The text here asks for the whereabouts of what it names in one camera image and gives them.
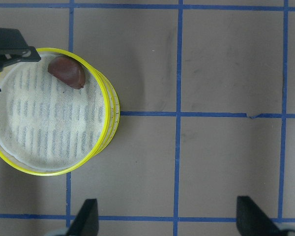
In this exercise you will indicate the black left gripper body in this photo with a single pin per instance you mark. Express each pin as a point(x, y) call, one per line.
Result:
point(13, 47)

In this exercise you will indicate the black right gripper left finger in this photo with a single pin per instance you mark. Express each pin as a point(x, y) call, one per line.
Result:
point(86, 223)

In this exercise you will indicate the yellow bamboo steamer layer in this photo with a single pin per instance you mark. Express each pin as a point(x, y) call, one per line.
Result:
point(111, 114)
point(46, 127)

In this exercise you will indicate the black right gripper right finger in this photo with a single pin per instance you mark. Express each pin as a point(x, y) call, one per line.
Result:
point(252, 221)

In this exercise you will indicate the dark brown bun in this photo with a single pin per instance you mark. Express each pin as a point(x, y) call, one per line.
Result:
point(69, 71)

